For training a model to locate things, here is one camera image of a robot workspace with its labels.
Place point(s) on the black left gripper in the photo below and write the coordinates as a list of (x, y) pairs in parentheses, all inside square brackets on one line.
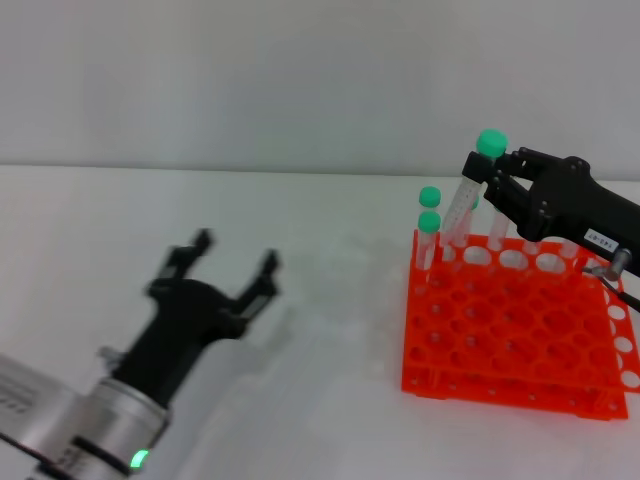
[(180, 320)]

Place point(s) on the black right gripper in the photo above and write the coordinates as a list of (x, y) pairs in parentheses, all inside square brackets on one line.
[(565, 200)]

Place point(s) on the orange test tube rack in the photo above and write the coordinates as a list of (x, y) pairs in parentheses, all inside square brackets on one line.
[(500, 325)]

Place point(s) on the metal connector plug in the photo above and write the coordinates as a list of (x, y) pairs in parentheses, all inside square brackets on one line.
[(612, 262), (111, 356)]

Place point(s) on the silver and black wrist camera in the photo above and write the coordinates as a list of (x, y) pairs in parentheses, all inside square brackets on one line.
[(20, 395)]

